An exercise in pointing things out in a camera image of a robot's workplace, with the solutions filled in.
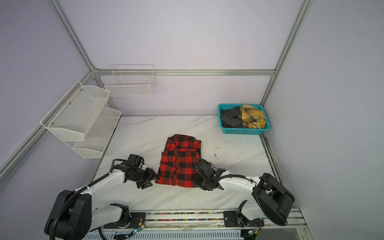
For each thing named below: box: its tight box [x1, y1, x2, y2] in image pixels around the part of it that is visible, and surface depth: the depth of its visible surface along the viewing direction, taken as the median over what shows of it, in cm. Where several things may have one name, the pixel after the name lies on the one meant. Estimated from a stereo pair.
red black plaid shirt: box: [155, 134, 202, 188], surface depth 92 cm
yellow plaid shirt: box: [238, 104, 267, 129], surface depth 107 cm
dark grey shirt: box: [220, 106, 248, 128], surface depth 109 cm
